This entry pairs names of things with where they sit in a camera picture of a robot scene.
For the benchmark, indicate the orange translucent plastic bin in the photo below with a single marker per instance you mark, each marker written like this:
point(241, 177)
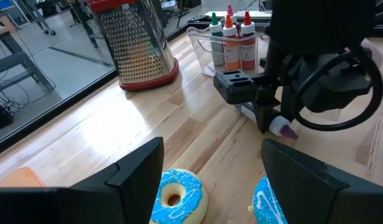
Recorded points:
point(22, 179)

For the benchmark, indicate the grey metal workbench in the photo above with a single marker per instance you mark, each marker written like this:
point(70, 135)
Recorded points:
point(8, 63)

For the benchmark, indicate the metal box grater red trim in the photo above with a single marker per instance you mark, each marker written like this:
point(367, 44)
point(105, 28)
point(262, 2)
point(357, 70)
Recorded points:
point(138, 46)

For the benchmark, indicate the black wheeled stand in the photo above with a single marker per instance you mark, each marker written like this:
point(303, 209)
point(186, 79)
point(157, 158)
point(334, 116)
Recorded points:
point(42, 18)

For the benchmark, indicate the small orange colouring bottle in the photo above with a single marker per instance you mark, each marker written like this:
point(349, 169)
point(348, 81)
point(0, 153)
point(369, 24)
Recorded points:
point(231, 53)

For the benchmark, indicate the red candy colour bottle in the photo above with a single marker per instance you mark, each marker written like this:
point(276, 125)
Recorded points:
point(248, 40)

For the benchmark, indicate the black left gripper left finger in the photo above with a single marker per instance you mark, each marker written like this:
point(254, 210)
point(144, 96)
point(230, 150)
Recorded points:
point(135, 186)

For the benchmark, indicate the clear plastic bin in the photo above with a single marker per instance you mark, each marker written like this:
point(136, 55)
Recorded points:
point(204, 46)

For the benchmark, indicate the blue glazed donut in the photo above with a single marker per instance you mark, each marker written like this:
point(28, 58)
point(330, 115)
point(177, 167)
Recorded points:
point(191, 193)
point(266, 205)

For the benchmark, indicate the black floor box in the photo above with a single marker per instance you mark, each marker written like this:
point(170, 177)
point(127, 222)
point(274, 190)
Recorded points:
point(0, 116)

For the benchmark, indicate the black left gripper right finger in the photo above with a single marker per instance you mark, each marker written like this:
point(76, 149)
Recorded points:
point(303, 193)

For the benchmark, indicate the small green colouring bottle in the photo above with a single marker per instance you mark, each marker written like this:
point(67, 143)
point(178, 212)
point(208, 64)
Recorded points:
point(216, 29)

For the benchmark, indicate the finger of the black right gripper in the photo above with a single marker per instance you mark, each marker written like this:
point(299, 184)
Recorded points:
point(288, 107)
point(266, 115)

